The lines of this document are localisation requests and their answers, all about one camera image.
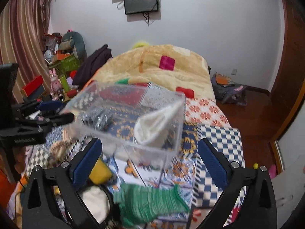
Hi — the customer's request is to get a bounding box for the striped pink curtain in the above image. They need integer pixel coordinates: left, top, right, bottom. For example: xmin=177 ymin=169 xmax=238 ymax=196
xmin=1 ymin=0 xmax=50 ymax=102

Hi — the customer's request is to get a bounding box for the wall mounted black monitor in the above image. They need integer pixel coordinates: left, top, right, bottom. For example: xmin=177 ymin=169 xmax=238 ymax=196
xmin=124 ymin=0 xmax=159 ymax=15

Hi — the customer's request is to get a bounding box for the wall power socket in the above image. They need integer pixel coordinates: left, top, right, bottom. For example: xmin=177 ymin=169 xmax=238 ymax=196
xmin=231 ymin=69 xmax=237 ymax=76

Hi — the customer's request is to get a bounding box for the grey bag on floor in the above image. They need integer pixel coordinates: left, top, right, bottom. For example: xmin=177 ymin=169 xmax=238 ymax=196
xmin=211 ymin=73 xmax=247 ymax=106

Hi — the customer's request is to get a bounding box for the green bottle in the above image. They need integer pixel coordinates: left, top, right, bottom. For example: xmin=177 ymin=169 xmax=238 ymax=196
xmin=59 ymin=74 xmax=70 ymax=92

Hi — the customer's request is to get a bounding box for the green cardboard box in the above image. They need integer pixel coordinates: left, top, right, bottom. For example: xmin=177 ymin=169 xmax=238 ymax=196
xmin=55 ymin=55 xmax=81 ymax=75

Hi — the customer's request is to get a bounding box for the white round item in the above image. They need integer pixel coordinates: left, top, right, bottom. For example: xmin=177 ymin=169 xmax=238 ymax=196
xmin=81 ymin=185 xmax=110 ymax=224

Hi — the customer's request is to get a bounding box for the red box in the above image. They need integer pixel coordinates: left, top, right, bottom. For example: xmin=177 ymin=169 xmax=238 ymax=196
xmin=21 ymin=75 xmax=43 ymax=97

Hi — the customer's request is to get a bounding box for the pink slipper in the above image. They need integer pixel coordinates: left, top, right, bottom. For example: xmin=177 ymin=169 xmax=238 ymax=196
xmin=268 ymin=164 xmax=277 ymax=179

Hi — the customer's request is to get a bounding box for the green knitted cloth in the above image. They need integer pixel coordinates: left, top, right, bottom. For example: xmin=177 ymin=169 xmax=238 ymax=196
xmin=113 ymin=183 xmax=190 ymax=228

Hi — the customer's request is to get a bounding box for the green dinosaur plush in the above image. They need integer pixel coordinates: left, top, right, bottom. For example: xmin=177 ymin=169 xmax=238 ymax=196
xmin=58 ymin=31 xmax=87 ymax=60

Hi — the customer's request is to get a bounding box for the dark purple garment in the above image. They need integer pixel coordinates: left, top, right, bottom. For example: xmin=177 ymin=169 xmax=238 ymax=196
xmin=72 ymin=44 xmax=112 ymax=87

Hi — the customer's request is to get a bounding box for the white cloth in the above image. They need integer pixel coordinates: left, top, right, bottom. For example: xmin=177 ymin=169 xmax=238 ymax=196
xmin=133 ymin=101 xmax=184 ymax=148

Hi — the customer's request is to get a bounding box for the red cylinder can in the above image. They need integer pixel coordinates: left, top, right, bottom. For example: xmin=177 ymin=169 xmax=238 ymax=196
xmin=66 ymin=90 xmax=79 ymax=99

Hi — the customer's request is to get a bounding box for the clear plastic box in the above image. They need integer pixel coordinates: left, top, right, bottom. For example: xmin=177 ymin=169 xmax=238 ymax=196
xmin=63 ymin=82 xmax=186 ymax=169

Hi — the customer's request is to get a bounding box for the patchwork patterned bedsheet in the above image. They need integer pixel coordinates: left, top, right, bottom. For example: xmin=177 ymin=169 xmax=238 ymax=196
xmin=7 ymin=82 xmax=247 ymax=229

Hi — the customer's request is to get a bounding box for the beige fleece blanket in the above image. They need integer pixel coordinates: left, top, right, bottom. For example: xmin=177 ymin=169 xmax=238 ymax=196
xmin=86 ymin=44 xmax=215 ymax=101

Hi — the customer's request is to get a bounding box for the pink bunny toy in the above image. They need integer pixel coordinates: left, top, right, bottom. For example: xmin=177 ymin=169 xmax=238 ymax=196
xmin=49 ymin=68 xmax=62 ymax=100

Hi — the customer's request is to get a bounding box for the yellow sponge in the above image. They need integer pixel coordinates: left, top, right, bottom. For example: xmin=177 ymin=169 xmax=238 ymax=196
xmin=89 ymin=158 xmax=112 ymax=185

